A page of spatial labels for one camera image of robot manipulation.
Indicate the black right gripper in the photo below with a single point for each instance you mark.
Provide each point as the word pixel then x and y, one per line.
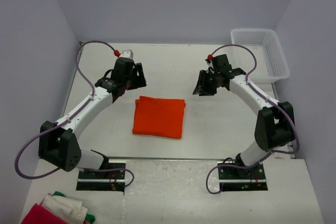
pixel 202 88

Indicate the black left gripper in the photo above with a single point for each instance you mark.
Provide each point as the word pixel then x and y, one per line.
pixel 139 81

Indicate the orange t shirt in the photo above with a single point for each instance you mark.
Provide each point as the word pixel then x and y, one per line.
pixel 159 117

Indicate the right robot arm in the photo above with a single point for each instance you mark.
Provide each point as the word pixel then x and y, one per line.
pixel 274 119

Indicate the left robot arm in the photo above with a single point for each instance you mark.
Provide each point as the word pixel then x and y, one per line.
pixel 58 143

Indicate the white plastic basket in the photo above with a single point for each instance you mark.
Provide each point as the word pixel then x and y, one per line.
pixel 264 44

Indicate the green folded shirt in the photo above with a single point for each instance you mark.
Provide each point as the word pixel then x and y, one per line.
pixel 89 218

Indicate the white folded shirt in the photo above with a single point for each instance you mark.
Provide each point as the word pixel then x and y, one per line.
pixel 67 209

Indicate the pink folded shirt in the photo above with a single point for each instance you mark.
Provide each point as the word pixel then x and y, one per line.
pixel 39 215

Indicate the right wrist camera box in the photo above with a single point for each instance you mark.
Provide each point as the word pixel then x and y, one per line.
pixel 210 66

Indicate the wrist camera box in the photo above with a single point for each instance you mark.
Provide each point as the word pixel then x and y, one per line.
pixel 210 66
pixel 127 54

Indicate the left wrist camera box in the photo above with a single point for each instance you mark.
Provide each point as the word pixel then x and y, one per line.
pixel 127 54

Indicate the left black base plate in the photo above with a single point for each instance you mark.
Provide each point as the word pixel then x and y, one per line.
pixel 112 181

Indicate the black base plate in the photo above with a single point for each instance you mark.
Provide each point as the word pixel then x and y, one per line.
pixel 232 179
pixel 112 181

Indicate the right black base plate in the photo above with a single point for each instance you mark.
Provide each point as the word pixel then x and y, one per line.
pixel 232 179

